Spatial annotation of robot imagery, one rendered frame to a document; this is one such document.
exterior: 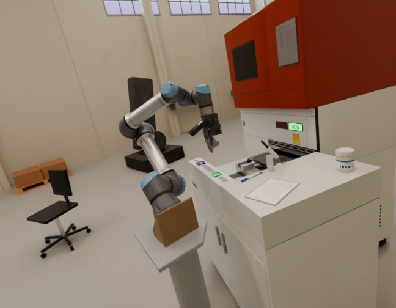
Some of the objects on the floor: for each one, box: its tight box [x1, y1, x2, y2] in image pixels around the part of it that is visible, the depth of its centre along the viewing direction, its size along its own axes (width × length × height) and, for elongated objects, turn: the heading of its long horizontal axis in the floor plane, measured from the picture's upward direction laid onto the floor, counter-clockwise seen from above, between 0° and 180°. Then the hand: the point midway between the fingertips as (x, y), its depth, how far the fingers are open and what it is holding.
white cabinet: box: [190, 177, 381, 308], centre depth 147 cm, size 64×96×82 cm, turn 53°
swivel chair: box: [26, 169, 91, 258], centre depth 258 cm, size 56×56×87 cm
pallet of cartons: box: [12, 158, 73, 194], centre depth 550 cm, size 119×86×41 cm
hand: (210, 150), depth 123 cm, fingers closed
